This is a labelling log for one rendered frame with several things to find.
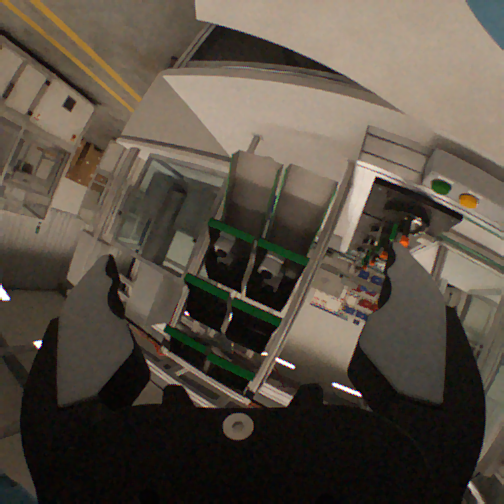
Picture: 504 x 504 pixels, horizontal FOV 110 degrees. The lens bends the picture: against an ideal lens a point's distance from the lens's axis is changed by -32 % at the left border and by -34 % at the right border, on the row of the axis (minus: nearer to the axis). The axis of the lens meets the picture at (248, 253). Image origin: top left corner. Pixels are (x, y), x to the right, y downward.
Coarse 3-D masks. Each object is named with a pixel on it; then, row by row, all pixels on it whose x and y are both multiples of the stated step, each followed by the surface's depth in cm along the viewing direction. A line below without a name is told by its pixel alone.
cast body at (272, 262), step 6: (270, 252) 63; (264, 258) 66; (270, 258) 64; (276, 258) 63; (282, 258) 63; (264, 264) 63; (270, 264) 63; (276, 264) 64; (258, 270) 66; (264, 270) 63; (270, 270) 63; (276, 270) 63; (264, 276) 64; (270, 276) 63
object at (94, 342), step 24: (96, 264) 10; (96, 288) 9; (72, 312) 8; (96, 312) 8; (120, 312) 9; (72, 336) 7; (96, 336) 7; (120, 336) 7; (72, 360) 6; (96, 360) 6; (120, 360) 6; (144, 360) 7; (72, 384) 5; (96, 384) 5; (120, 384) 6; (144, 384) 7; (120, 408) 6
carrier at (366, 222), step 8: (368, 216) 79; (360, 224) 91; (368, 224) 87; (376, 224) 82; (384, 224) 78; (368, 232) 96; (376, 232) 84; (384, 232) 81; (384, 240) 85; (376, 248) 90; (408, 248) 89
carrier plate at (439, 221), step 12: (384, 180) 54; (372, 192) 60; (384, 192) 56; (396, 192) 53; (408, 192) 52; (372, 204) 67; (384, 204) 63; (408, 204) 55; (420, 204) 52; (432, 216) 54; (444, 216) 50; (456, 216) 47; (432, 228) 60; (444, 228) 56
